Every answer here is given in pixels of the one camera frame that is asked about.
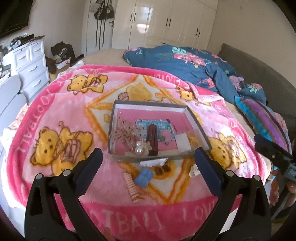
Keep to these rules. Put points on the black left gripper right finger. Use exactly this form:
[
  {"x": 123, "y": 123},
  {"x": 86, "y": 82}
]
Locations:
[{"x": 253, "y": 218}]

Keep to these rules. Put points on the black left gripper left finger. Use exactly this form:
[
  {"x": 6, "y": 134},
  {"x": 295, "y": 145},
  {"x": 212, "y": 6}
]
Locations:
[{"x": 43, "y": 220}]

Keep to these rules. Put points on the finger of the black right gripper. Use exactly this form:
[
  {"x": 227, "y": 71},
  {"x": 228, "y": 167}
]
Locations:
[{"x": 272, "y": 151}]

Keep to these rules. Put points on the white claw hair clip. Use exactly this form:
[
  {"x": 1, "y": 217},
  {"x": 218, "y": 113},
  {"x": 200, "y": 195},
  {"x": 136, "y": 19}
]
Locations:
[{"x": 194, "y": 171}]

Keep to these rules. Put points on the white card packet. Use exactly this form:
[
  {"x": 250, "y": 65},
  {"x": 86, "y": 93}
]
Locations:
[{"x": 183, "y": 144}]

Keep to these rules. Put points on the blue square hair clip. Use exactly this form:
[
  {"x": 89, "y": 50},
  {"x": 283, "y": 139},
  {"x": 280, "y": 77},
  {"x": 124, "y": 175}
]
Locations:
[{"x": 144, "y": 177}]

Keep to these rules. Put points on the sheer red-dotted bow clip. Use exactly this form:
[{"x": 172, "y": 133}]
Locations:
[{"x": 127, "y": 133}]

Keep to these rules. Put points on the pearl cluster hair clip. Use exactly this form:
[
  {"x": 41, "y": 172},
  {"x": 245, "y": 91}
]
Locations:
[{"x": 142, "y": 148}]

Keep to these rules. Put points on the brown banana hair clip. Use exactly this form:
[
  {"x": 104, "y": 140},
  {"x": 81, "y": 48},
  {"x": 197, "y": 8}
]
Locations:
[{"x": 152, "y": 137}]

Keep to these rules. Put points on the white bedroom door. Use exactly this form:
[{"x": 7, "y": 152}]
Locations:
[{"x": 98, "y": 32}]

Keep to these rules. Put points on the striped purple blue pillow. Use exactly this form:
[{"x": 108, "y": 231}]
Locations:
[{"x": 265, "y": 122}]

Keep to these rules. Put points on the grey upholstered headboard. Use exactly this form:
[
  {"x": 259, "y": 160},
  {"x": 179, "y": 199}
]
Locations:
[{"x": 280, "y": 93}]

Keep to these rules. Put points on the blue floral duvet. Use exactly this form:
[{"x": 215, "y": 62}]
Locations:
[{"x": 198, "y": 67}]

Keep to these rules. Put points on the white rounded desk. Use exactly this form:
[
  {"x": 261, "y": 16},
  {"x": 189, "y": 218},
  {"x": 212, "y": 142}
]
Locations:
[{"x": 12, "y": 101}]

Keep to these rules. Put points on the grey shallow cardboard box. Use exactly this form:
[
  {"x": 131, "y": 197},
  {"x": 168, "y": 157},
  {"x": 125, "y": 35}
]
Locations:
[{"x": 180, "y": 117}]

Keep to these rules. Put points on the teal label book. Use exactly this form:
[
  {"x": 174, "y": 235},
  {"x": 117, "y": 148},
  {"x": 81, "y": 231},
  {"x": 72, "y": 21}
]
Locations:
[{"x": 164, "y": 129}]

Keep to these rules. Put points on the white drawer dresser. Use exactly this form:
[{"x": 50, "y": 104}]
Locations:
[{"x": 28, "y": 62}]

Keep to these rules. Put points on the white wardrobe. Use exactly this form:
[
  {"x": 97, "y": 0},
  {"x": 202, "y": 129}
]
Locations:
[{"x": 153, "y": 23}]

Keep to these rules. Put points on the black bag on floor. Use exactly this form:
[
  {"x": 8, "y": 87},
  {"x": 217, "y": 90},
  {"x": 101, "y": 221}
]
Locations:
[{"x": 61, "y": 52}]

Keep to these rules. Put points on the bags hanging on door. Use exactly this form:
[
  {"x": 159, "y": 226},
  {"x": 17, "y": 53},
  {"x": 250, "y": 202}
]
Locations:
[{"x": 102, "y": 9}]

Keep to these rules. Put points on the black wall television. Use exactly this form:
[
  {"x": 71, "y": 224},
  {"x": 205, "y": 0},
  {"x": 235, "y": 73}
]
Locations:
[{"x": 14, "y": 15}]

